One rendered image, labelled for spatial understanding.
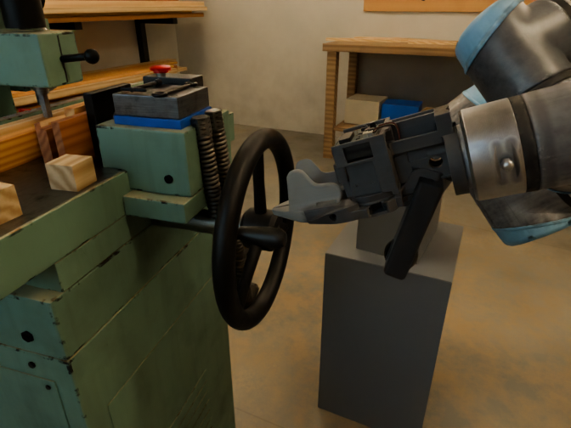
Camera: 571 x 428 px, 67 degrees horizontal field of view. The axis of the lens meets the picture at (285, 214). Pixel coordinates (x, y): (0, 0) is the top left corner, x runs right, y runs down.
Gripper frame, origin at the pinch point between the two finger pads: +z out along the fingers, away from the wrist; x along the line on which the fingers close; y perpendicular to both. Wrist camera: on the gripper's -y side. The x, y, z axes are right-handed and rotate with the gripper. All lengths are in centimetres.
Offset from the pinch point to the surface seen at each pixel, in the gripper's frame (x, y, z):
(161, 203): -1.1, 4.6, 17.1
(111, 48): -280, 70, 229
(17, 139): -1.0, 18.3, 35.0
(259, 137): -6.6, 8.4, 2.8
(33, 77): -4.6, 25.1, 30.7
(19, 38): -4.7, 30.0, 29.8
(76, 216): 7.3, 7.7, 22.4
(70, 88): -187, 44, 200
